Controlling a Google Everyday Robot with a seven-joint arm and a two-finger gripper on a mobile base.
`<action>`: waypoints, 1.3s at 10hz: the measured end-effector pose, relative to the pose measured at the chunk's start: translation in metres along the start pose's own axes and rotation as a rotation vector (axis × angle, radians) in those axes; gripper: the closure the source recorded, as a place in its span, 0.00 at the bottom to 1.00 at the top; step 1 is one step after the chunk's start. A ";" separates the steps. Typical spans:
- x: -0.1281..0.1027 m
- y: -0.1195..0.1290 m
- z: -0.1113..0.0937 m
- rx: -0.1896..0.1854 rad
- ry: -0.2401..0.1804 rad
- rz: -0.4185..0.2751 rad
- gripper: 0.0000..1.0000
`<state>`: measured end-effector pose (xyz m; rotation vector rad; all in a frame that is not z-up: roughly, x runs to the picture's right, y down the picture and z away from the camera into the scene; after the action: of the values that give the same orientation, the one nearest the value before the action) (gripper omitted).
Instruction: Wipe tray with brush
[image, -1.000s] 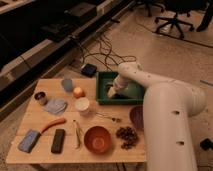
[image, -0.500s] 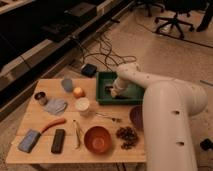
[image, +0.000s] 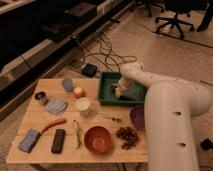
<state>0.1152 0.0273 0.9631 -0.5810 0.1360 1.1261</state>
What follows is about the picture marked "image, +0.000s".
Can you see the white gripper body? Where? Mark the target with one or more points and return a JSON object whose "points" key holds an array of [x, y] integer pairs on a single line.
{"points": [[124, 86]]}

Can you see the green plastic tray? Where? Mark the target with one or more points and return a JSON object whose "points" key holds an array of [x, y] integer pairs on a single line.
{"points": [[106, 96]]}

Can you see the black brush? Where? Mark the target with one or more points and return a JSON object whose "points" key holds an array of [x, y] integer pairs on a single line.
{"points": [[115, 90]]}

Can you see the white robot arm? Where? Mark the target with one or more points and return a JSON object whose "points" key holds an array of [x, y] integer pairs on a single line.
{"points": [[169, 105]]}

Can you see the purple bowl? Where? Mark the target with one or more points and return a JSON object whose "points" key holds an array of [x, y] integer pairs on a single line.
{"points": [[137, 117]]}

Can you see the black power adapter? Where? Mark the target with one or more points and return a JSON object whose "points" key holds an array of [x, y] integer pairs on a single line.
{"points": [[89, 70]]}

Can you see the white lidded cup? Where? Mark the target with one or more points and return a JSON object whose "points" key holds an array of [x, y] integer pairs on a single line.
{"points": [[83, 106]]}

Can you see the apple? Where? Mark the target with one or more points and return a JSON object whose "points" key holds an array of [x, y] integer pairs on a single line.
{"points": [[79, 92]]}

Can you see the grey plastic cup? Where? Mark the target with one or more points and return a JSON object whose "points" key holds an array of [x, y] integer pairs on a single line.
{"points": [[67, 85]]}

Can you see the orange bowl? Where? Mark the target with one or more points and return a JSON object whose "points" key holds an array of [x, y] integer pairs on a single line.
{"points": [[98, 140]]}

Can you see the wooden table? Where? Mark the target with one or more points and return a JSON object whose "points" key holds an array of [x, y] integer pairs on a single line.
{"points": [[37, 118]]}

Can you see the grey folded cloth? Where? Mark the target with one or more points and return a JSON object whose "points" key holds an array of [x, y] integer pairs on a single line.
{"points": [[56, 106]]}

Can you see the orange carrot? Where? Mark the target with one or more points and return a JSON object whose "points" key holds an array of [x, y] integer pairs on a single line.
{"points": [[53, 123]]}

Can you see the small metal cup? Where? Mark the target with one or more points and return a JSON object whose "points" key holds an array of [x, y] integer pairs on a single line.
{"points": [[41, 98]]}

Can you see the black rectangular block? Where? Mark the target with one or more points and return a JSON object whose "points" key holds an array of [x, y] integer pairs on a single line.
{"points": [[58, 141]]}

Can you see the black office chair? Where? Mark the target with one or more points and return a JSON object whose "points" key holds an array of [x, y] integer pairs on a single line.
{"points": [[178, 7]]}

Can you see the black box on floor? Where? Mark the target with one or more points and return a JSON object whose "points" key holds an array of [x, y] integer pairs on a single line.
{"points": [[206, 144]]}

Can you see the blue sponge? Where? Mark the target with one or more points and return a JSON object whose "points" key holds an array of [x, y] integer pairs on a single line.
{"points": [[29, 141]]}

